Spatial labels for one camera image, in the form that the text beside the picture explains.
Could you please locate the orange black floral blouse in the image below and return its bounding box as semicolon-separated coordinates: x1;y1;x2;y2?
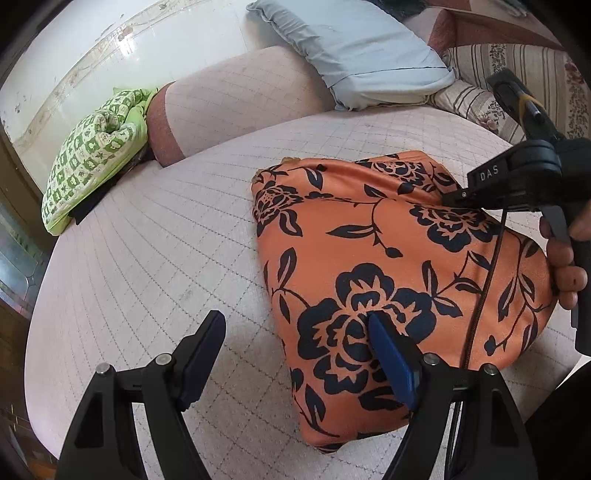
250;150;555;455

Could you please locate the black cable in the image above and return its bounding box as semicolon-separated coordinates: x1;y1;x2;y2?
455;203;509;462

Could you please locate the pink quilted sofa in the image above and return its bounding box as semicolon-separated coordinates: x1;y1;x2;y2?
23;0;591;480

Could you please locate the large striped floral cushion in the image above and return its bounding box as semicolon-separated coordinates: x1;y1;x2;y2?
443;41;591;153

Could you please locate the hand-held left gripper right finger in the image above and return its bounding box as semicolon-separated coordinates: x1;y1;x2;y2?
367;311;539;480

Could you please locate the wooden stained glass door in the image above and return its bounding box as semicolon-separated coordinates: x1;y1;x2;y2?
0;134;61;462

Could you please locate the light blue pillow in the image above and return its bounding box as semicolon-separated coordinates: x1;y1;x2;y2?
246;0;455;112

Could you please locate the small striped floral cushion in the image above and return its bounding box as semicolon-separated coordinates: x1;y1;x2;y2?
431;80;527;145

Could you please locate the green patterned pillow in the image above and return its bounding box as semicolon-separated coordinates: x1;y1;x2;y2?
41;88;160;236

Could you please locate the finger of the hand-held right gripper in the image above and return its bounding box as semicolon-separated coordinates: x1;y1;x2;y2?
441;159;514;209

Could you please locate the person's right hand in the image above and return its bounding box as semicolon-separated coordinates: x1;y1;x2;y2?
539;215;581;311

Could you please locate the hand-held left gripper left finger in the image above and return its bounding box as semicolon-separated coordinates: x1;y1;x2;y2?
55;310;227;480

